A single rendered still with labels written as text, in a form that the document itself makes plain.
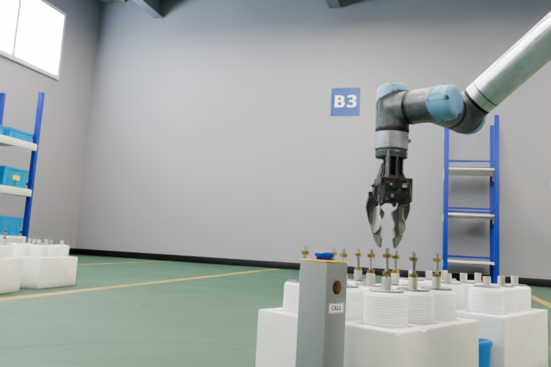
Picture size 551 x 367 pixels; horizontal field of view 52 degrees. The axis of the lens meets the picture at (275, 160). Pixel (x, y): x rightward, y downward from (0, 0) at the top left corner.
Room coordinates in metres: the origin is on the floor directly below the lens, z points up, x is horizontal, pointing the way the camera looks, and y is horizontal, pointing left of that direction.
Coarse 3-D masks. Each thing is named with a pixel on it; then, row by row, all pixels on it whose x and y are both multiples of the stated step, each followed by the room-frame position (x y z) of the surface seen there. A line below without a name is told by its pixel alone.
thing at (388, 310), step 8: (368, 296) 1.25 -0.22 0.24; (376, 296) 1.24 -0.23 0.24; (384, 296) 1.23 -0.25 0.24; (392, 296) 1.23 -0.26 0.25; (400, 296) 1.24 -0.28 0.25; (368, 304) 1.25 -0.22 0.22; (376, 304) 1.24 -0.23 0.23; (384, 304) 1.23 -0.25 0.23; (392, 304) 1.23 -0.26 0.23; (400, 304) 1.23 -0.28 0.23; (368, 312) 1.25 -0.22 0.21; (376, 312) 1.24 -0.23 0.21; (384, 312) 1.23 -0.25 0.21; (392, 312) 1.23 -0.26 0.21; (400, 312) 1.23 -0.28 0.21; (368, 320) 1.25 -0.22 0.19; (376, 320) 1.24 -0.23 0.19; (384, 320) 1.23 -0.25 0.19; (392, 320) 1.23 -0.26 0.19; (400, 320) 1.23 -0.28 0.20; (392, 328) 1.23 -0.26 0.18
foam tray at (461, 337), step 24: (264, 312) 1.42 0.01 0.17; (288, 312) 1.40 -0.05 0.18; (264, 336) 1.41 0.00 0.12; (288, 336) 1.36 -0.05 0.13; (360, 336) 1.23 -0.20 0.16; (384, 336) 1.19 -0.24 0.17; (408, 336) 1.20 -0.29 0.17; (432, 336) 1.27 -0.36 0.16; (456, 336) 1.36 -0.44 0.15; (264, 360) 1.41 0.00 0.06; (288, 360) 1.36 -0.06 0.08; (360, 360) 1.23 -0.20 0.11; (384, 360) 1.19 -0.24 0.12; (408, 360) 1.20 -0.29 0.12; (432, 360) 1.28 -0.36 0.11; (456, 360) 1.36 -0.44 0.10
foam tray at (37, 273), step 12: (24, 264) 3.40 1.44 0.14; (36, 264) 3.38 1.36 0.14; (48, 264) 3.45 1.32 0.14; (60, 264) 3.57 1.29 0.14; (72, 264) 3.70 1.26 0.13; (24, 276) 3.40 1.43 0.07; (36, 276) 3.38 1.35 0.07; (48, 276) 3.47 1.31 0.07; (60, 276) 3.58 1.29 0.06; (72, 276) 3.71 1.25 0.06; (36, 288) 3.38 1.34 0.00
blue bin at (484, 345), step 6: (480, 342) 1.50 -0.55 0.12; (486, 342) 1.52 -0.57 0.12; (492, 342) 1.55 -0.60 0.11; (480, 348) 1.49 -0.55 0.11; (486, 348) 1.53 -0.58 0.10; (480, 354) 1.50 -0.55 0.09; (486, 354) 1.53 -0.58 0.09; (480, 360) 1.50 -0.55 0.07; (486, 360) 1.53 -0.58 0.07; (480, 366) 1.51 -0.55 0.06; (486, 366) 1.53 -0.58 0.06
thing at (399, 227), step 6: (396, 210) 1.27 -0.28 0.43; (402, 210) 1.25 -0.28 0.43; (396, 216) 1.27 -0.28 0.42; (402, 216) 1.25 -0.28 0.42; (396, 222) 1.27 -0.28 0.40; (402, 222) 1.25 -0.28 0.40; (396, 228) 1.27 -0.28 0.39; (402, 228) 1.25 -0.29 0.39; (396, 234) 1.27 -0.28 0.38; (402, 234) 1.27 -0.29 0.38; (396, 240) 1.27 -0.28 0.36; (396, 246) 1.27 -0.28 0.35
